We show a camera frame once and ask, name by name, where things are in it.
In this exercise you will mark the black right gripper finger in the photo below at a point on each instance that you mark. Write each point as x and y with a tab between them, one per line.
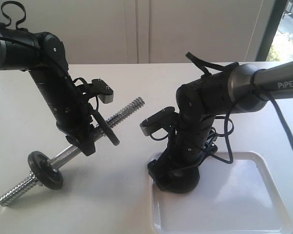
164	177

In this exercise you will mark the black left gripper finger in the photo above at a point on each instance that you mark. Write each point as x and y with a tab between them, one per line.
84	142

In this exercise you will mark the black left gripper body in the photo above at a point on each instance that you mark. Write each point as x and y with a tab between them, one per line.
76	122

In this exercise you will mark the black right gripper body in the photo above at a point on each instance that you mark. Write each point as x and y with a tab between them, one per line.
186	151

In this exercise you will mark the black weight plate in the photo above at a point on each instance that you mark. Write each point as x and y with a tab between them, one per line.
179	182

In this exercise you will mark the chrome threaded dumbbell bar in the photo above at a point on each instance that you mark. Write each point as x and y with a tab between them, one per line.
66	155

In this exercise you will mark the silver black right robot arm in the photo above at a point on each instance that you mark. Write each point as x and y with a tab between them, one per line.
203	114

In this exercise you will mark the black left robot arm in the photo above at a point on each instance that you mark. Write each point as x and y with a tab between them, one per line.
43	56

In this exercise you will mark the black weight plate right end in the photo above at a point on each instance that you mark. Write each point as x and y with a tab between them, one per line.
104	129

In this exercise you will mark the black weight plate end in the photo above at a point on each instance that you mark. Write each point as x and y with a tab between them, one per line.
104	129
43	171

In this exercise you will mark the black weight plate left end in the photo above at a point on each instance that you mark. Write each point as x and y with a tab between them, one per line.
43	171

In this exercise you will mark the white plastic tray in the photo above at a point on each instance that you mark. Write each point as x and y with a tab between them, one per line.
237	198

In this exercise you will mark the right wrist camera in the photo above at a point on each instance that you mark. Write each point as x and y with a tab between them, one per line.
163	119

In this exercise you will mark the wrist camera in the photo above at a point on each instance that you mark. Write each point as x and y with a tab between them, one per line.
163	119
97	88

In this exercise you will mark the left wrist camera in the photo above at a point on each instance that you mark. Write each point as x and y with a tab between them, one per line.
97	88

